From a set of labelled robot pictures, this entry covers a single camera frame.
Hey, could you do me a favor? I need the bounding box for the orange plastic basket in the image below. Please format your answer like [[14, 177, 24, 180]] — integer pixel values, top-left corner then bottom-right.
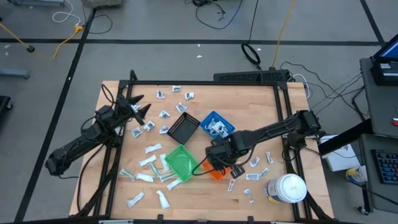
[[201, 160, 233, 182]]

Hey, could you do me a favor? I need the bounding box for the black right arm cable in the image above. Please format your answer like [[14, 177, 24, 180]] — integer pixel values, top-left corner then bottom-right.
[[191, 155, 220, 177]]

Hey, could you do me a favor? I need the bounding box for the grey table leg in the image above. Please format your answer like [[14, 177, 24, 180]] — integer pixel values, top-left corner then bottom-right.
[[7, 0, 67, 7]]

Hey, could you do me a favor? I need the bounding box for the black aluminium table frame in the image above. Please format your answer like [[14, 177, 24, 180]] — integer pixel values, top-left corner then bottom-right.
[[74, 70, 335, 224]]

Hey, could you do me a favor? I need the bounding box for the black cable bundle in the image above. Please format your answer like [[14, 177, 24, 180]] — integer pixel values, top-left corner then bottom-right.
[[279, 60, 370, 121]]

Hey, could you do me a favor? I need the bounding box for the black chair base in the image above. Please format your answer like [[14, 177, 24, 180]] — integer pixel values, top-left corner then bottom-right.
[[0, 95, 14, 114]]

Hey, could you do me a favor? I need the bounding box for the black coiled cable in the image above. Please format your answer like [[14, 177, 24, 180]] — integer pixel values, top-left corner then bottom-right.
[[241, 0, 262, 70]]

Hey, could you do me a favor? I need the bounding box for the black keyboard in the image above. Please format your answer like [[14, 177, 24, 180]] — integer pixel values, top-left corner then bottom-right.
[[371, 148, 398, 185]]

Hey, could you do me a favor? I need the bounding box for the black floor cable loop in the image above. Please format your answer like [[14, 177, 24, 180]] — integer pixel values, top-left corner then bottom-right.
[[82, 0, 114, 35]]

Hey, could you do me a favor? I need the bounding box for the white lidded wipes canister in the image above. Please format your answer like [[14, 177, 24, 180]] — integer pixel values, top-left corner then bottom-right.
[[264, 173, 308, 205]]

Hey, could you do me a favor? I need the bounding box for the blue-grey stand foot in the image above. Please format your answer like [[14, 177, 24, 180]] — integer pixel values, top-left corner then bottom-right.
[[0, 68, 30, 80]]

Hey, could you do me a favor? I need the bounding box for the white floor cable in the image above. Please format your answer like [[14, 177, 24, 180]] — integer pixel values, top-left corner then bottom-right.
[[52, 0, 82, 26]]

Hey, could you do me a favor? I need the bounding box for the green plastic basket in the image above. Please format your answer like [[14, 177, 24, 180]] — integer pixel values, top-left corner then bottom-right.
[[164, 144, 202, 183]]

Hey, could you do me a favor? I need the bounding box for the black perforated box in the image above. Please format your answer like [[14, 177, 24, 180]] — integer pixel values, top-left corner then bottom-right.
[[213, 69, 290, 84]]

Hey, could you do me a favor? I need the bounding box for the white power cable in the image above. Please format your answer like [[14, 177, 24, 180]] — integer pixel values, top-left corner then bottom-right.
[[292, 73, 312, 100]]

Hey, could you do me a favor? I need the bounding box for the black desktop device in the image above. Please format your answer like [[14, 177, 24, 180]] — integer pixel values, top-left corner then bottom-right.
[[369, 60, 398, 87]]

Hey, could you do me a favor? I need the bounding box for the grey keyboard desk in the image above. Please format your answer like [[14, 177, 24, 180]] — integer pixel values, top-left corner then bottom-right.
[[359, 133, 398, 215]]

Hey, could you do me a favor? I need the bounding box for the blue plastic basket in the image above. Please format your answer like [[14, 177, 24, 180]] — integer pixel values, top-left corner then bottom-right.
[[200, 110, 236, 144]]

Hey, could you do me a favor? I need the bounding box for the yellow floor cable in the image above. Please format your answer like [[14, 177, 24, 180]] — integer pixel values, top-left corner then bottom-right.
[[0, 22, 85, 60]]

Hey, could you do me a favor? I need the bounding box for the black desk bar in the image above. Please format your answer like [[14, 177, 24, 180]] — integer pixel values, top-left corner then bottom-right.
[[317, 119, 374, 156]]

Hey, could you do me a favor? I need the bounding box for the laptop screen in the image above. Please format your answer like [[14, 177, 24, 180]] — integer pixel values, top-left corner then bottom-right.
[[373, 41, 398, 63]]

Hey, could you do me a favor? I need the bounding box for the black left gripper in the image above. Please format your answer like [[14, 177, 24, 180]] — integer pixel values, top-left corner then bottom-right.
[[115, 94, 152, 126]]

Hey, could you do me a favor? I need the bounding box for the black cable tangle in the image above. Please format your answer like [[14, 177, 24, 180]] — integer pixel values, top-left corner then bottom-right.
[[185, 0, 244, 30]]

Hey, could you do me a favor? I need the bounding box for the yellow hanging power cord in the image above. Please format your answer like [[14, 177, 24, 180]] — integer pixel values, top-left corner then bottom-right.
[[272, 0, 297, 68]]

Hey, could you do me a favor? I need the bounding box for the black plastic basket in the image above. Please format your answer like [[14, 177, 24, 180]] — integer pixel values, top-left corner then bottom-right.
[[166, 111, 201, 146]]

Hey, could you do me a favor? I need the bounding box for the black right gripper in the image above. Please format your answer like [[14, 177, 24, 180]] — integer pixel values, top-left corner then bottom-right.
[[205, 139, 247, 179]]

